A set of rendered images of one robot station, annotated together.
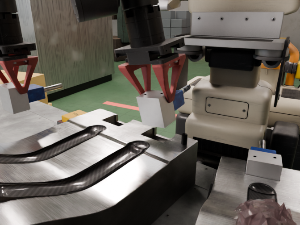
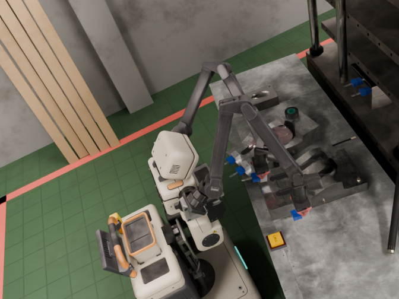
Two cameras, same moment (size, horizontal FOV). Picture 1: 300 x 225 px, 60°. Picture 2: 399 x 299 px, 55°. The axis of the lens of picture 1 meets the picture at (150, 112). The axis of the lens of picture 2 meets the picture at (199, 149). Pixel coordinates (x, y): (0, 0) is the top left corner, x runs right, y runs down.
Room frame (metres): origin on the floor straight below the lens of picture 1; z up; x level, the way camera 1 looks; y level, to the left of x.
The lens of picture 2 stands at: (1.37, 0.95, 2.48)
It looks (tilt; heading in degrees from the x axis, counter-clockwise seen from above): 42 degrees down; 236
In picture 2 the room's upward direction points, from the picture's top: 23 degrees counter-clockwise
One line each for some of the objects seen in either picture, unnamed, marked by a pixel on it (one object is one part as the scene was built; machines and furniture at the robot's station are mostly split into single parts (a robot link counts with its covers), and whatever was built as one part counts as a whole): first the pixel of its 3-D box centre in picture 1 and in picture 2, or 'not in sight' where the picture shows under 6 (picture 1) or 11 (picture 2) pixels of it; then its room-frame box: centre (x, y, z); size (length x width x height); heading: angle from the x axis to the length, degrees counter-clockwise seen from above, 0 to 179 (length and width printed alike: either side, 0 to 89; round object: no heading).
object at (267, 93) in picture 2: not in sight; (260, 99); (-0.20, -0.46, 0.83); 0.20 x 0.15 x 0.07; 141
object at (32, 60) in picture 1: (15, 70); not in sight; (0.52, 0.27, 0.99); 0.07 x 0.07 x 0.09; 51
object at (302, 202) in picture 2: (5, 33); (299, 196); (0.53, 0.28, 1.06); 0.10 x 0.07 x 0.07; 51
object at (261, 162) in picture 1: (262, 157); (238, 171); (0.41, -0.20, 0.85); 0.13 x 0.05 x 0.05; 158
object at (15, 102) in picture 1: (35, 92); (294, 215); (0.56, 0.26, 0.93); 0.13 x 0.05 x 0.05; 141
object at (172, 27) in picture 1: (169, 28); not in sight; (9.44, -0.69, 0.59); 1.19 x 0.79 x 1.18; 61
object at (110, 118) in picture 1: (118, 127); (269, 199); (0.50, 0.07, 0.87); 0.05 x 0.05 x 0.04; 51
